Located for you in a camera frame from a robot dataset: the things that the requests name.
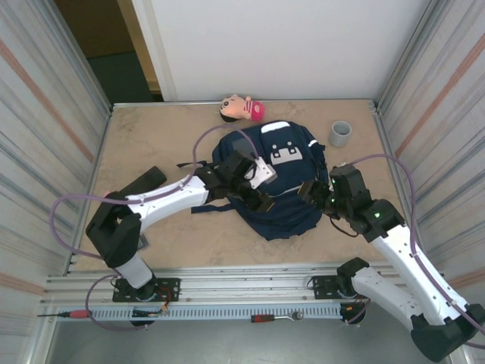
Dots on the black pencil case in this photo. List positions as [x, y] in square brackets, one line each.
[149, 177]

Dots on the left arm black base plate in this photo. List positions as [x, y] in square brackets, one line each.
[168, 290]

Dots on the navy blue backpack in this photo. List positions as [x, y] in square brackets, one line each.
[288, 220]

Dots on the white door frame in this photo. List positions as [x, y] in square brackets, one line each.
[151, 45]

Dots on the plush doll pink hat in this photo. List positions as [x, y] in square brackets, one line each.
[242, 110]

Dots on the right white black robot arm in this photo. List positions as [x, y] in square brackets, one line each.
[398, 250]

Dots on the aluminium rail frame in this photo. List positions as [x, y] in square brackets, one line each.
[246, 282]

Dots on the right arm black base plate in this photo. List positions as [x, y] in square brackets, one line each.
[326, 286]

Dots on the grey cup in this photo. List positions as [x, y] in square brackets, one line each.
[340, 136]

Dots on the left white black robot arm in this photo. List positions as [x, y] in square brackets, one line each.
[170, 197]

